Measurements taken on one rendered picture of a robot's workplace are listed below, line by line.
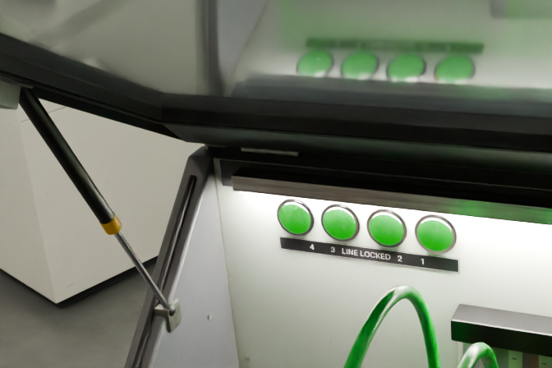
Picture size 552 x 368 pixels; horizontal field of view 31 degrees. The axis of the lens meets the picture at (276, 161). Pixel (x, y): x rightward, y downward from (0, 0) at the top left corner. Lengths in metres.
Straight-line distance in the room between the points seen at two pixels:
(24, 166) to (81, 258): 0.45
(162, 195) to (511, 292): 2.93
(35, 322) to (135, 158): 0.73
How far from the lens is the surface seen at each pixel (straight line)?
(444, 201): 1.11
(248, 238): 1.28
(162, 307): 1.20
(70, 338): 3.76
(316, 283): 1.27
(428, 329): 1.10
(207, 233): 1.26
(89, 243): 3.86
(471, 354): 0.95
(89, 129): 3.73
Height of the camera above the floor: 1.92
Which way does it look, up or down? 22 degrees down
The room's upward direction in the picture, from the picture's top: 6 degrees counter-clockwise
